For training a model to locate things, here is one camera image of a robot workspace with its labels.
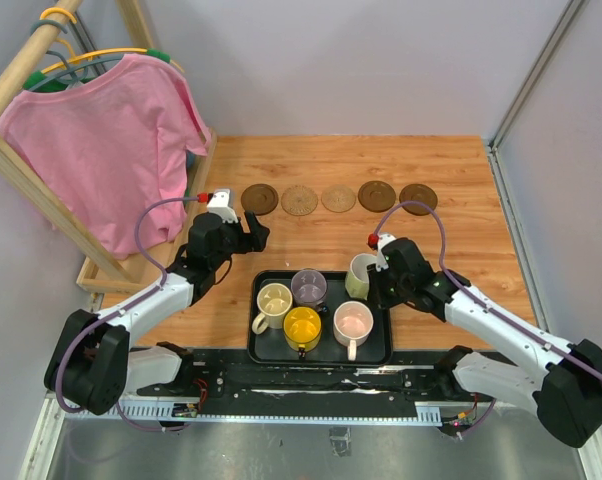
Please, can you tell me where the brown coaster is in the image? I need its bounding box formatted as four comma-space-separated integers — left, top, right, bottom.
399, 183, 438, 216
241, 184, 279, 216
357, 180, 396, 213

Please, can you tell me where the pale green mug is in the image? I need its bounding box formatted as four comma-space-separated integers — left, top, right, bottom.
345, 253, 376, 300

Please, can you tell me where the woven coaster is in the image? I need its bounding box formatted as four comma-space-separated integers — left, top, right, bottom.
321, 185, 357, 213
281, 185, 318, 216

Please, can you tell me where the pink mug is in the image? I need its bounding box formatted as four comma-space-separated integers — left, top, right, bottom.
333, 301, 374, 362

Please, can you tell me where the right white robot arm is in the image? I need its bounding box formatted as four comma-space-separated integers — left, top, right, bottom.
367, 233, 602, 448

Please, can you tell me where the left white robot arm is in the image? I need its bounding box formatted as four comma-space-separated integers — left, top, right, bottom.
44, 212, 270, 415

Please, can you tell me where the cream mug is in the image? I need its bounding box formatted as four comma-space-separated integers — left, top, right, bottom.
251, 283, 293, 335

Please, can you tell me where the purple mug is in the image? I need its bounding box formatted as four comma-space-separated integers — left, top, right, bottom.
290, 269, 328, 308

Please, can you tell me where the yellow mug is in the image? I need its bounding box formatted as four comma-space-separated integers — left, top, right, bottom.
283, 307, 323, 360

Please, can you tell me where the black serving tray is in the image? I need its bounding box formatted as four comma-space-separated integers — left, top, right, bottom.
247, 271, 393, 367

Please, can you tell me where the wooden clothes rack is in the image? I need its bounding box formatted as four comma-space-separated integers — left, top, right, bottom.
0, 26, 217, 294

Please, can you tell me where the pink t-shirt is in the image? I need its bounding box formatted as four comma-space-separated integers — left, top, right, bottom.
0, 54, 211, 259

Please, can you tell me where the green hanger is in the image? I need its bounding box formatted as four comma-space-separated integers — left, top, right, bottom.
21, 48, 173, 92

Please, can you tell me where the grey-blue hanger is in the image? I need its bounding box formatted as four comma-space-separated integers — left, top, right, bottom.
30, 18, 122, 86

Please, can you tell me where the yellow hanger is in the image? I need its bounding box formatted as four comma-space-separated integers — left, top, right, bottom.
67, 0, 157, 66

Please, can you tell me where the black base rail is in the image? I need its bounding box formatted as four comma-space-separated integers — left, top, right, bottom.
132, 349, 490, 426

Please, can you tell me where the aluminium frame post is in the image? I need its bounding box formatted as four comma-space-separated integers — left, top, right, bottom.
485, 0, 590, 151

